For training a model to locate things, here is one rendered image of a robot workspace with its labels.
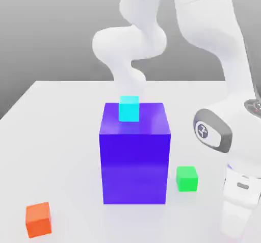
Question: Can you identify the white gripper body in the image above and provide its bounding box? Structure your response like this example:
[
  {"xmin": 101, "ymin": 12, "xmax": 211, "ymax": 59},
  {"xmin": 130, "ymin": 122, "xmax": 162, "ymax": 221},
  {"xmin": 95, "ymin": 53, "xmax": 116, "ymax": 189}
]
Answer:
[{"xmin": 221, "ymin": 199, "xmax": 255, "ymax": 239}]

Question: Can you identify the small green cube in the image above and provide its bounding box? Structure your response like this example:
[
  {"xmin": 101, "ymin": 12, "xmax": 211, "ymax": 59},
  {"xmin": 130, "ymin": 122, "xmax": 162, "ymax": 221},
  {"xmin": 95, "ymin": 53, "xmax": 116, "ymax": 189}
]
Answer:
[{"xmin": 176, "ymin": 166, "xmax": 199, "ymax": 192}]

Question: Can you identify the small cyan cube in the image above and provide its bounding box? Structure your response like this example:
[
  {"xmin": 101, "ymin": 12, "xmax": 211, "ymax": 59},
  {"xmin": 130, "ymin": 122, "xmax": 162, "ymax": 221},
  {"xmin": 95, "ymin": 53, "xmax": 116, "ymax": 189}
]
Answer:
[{"xmin": 118, "ymin": 95, "xmax": 140, "ymax": 123}]

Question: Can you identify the small orange cube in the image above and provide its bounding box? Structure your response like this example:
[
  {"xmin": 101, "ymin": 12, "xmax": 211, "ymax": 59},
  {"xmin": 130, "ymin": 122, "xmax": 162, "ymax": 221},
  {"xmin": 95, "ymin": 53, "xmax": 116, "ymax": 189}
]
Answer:
[{"xmin": 25, "ymin": 202, "xmax": 53, "ymax": 239}]

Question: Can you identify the large blue box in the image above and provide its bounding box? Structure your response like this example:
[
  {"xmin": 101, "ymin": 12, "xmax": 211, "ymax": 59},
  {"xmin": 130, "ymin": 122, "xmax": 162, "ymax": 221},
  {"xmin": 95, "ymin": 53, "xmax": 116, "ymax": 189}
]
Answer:
[{"xmin": 98, "ymin": 102, "xmax": 171, "ymax": 205}]

